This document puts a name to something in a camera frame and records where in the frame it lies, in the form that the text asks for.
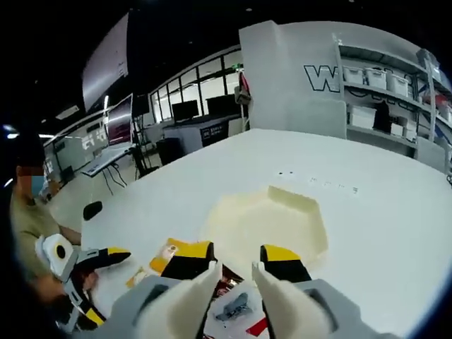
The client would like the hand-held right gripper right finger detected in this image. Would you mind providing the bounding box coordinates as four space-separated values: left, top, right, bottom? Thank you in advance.
259 244 368 339

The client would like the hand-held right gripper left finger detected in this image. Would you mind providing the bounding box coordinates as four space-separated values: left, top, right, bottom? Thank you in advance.
105 241 218 339

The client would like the small yellow food packet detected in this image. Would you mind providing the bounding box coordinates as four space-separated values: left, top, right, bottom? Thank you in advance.
125 266 149 289

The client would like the yellow white food packet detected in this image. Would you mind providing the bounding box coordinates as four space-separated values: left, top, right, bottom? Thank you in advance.
148 238 198 273

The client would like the bright red food packet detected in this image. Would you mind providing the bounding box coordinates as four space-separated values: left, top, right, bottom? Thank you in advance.
245 316 271 339

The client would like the long red-brown food packet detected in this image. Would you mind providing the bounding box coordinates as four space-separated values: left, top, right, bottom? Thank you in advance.
215 266 244 294

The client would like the clear packet with grey item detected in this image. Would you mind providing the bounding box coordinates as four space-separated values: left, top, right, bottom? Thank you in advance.
215 292 257 322

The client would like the cream hexagonal paper container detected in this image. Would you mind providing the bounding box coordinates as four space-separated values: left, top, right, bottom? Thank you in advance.
199 185 329 269

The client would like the black chair backrest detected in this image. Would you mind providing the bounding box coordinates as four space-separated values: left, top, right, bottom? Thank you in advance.
83 201 103 222

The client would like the black computer tower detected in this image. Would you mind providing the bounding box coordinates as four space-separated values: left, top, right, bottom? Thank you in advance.
157 137 184 165

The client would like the open silver laptop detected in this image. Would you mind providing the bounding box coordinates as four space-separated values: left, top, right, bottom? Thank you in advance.
81 93 135 177

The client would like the black cabinet with label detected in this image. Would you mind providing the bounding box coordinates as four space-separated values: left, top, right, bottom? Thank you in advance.
199 121 232 148

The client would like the black computer monitor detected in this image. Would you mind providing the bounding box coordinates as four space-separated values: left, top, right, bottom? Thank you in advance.
206 94 237 117
172 100 199 123

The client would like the grey metal shelf rack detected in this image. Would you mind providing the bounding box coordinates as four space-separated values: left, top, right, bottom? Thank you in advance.
331 33 437 160

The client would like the white office chair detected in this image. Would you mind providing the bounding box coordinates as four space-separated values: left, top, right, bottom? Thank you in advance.
416 136 452 174

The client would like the white cardboard box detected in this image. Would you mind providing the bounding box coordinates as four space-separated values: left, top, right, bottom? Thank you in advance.
391 121 417 141
349 105 377 128

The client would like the black bag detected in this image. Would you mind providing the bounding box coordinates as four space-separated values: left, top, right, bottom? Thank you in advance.
373 102 392 133

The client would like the large hanging projection screen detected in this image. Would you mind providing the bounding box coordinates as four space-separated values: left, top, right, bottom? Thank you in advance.
81 10 130 114

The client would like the grey hanging bag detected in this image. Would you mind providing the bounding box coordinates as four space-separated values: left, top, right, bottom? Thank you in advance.
234 84 252 105

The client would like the white lidded storage bin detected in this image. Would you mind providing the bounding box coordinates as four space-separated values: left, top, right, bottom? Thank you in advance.
365 69 388 89
386 73 410 98
344 66 364 85

